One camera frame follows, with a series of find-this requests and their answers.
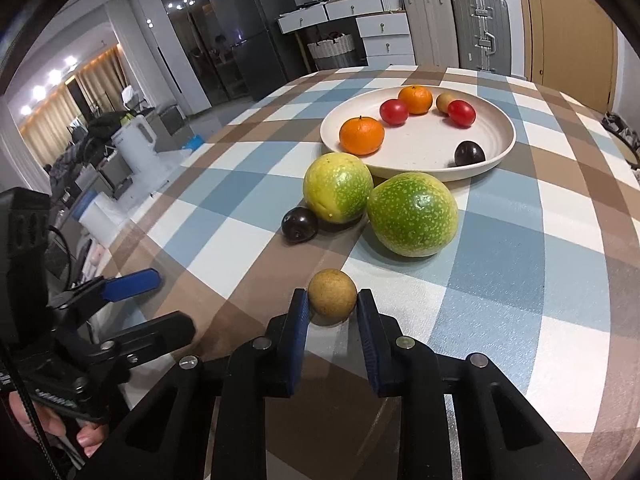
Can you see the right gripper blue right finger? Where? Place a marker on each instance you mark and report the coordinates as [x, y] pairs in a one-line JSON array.
[[377, 334]]

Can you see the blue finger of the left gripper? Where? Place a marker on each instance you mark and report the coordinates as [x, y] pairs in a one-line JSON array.
[[131, 285], [148, 341]]

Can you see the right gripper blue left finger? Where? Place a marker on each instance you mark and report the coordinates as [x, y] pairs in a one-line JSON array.
[[295, 333]]

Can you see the small tan longan fruit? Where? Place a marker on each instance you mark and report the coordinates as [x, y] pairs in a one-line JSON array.
[[332, 295]]

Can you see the dark plum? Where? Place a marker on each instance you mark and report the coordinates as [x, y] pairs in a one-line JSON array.
[[468, 153], [299, 225]]

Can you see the orange tangerine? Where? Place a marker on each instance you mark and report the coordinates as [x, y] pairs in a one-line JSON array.
[[418, 99], [361, 136]]

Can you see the red tomato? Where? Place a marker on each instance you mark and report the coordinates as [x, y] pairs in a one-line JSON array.
[[461, 113], [394, 112]]

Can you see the brown kiwi fruit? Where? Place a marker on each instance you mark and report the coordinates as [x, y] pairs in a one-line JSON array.
[[443, 101]]

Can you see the left hand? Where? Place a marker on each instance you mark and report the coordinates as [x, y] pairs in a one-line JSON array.
[[90, 436]]

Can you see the yellow-green round fruit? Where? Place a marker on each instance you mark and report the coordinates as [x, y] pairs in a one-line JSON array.
[[336, 187]]

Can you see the green round fruit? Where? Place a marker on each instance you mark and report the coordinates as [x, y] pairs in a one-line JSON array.
[[413, 215]]

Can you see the checkered tablecloth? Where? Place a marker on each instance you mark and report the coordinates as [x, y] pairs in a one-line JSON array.
[[542, 277]]

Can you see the cream round plate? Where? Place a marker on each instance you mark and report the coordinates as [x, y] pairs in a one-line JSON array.
[[425, 143]]

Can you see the dark plum in plate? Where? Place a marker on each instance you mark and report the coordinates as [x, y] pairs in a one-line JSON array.
[[468, 153]]

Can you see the red tomato in plate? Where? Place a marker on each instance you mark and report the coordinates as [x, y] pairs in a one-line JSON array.
[[461, 113]]

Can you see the woven laundry basket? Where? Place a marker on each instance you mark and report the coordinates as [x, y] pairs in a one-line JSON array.
[[334, 52]]

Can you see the white drawer desk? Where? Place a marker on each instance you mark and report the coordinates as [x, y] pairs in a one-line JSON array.
[[380, 28]]

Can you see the black refrigerator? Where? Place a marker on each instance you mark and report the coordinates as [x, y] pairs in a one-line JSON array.
[[266, 58]]

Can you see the beige suitcase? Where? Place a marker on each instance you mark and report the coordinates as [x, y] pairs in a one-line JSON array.
[[433, 32]]

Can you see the silver suitcase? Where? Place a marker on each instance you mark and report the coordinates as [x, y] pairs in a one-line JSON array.
[[484, 35]]

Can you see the wooden door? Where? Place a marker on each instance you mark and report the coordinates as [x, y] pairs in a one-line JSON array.
[[571, 46]]

